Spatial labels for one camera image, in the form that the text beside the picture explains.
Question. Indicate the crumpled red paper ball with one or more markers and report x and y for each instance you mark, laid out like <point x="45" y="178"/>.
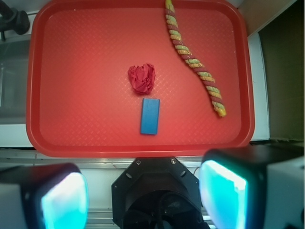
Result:
<point x="142" y="78"/>

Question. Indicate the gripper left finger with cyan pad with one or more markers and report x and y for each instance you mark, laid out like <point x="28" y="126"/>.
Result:
<point x="43" y="197"/>

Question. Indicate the blue rectangular block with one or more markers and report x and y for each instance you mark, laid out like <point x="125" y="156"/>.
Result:
<point x="150" y="116"/>

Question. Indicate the red plastic tray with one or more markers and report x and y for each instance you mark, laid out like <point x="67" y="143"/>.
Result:
<point x="80" y="102"/>

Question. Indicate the black clamp knob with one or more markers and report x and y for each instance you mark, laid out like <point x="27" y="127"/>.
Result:
<point x="12" y="19"/>

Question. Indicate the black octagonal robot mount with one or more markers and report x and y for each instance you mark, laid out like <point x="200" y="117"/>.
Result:
<point x="157" y="193"/>

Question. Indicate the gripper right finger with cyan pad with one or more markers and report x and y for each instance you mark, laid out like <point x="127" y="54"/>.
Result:
<point x="254" y="187"/>

